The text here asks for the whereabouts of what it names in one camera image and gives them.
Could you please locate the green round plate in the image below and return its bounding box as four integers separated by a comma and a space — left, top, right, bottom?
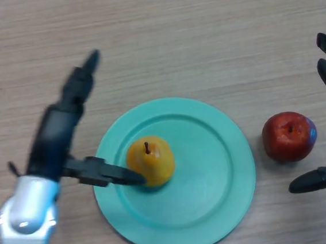
85, 90, 264, 244

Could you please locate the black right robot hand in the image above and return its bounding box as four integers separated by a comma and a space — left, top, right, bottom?
273, 32, 326, 196

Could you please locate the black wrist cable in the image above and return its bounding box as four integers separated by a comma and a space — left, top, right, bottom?
7, 160, 23, 178

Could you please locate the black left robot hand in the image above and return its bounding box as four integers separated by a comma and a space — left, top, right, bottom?
15, 45, 147, 196

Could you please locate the yellow pear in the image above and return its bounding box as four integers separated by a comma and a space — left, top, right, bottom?
124, 134, 178, 191

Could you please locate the red apple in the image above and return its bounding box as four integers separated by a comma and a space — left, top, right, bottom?
259, 109, 320, 165

